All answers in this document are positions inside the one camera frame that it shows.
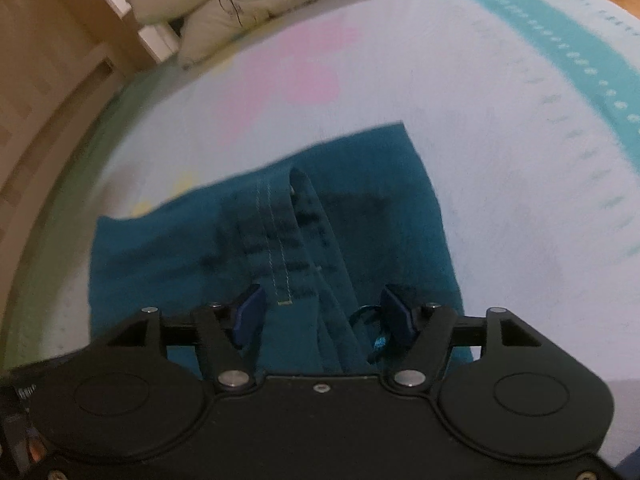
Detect teal pants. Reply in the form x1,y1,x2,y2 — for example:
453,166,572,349
89,121,475,376

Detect white furniture panel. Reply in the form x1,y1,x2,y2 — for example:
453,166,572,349
89,0,182,63

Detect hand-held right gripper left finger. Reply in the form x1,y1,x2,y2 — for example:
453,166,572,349
102,284,265,390

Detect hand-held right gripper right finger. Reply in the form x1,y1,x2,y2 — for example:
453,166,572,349
377,284,546,388

